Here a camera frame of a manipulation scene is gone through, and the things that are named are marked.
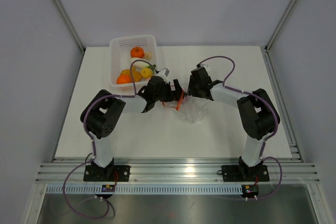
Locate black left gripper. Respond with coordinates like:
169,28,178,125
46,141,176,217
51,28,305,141
154,80,186,103

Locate clear zip top bag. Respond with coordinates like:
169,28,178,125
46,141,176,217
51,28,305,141
161,93,208,124

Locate fake yellow lemon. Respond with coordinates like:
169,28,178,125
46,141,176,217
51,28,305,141
141,67,153,79

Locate fake brown ginger root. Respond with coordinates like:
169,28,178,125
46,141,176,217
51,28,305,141
120,66,142,82

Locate fake white radish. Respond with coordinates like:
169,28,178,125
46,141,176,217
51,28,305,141
130,58,156,69

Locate fake white garlic bulb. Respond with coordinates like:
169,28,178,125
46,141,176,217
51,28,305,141
144,52,152,60

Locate fake orange pumpkin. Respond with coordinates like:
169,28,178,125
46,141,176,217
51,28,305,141
130,47,145,59

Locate fake orange fruit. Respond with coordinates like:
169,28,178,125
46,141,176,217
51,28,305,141
116,74,132,85

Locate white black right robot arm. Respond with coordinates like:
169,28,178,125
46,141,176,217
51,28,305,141
186,66,280,180

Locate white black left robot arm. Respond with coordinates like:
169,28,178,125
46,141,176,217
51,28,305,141
80,76,185,181

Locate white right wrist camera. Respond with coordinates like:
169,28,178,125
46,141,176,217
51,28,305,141
201,64,211,74

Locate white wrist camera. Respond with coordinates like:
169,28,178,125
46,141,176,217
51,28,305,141
156,68,170,83
201,64,211,74

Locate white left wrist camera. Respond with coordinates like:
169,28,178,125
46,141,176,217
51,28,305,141
156,68,170,83

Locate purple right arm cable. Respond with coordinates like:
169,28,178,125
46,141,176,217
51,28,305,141
196,55,281,162

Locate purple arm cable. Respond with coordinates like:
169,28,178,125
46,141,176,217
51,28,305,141
196,55,281,162
62,59,161,198

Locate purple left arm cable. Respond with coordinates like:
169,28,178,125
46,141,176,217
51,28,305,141
62,59,161,198

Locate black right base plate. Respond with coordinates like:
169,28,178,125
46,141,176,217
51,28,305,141
217,165,270,183

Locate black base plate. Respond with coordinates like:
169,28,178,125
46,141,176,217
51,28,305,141
217,165,270,183
83,164,131,182

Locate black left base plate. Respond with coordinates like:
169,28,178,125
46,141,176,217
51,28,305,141
83,164,131,182

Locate white slotted cable duct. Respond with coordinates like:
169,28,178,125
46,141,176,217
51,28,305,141
46,184,243,195

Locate aluminium frame post right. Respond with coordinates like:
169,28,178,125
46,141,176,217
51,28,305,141
265,0,314,53

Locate aluminium frame post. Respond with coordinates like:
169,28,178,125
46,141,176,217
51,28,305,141
265,0,314,53
38,0,86,54

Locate aluminium mounting rail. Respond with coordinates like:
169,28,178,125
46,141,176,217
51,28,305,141
35,157,320,184

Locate aluminium frame post left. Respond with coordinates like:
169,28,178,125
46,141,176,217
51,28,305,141
38,0,86,54

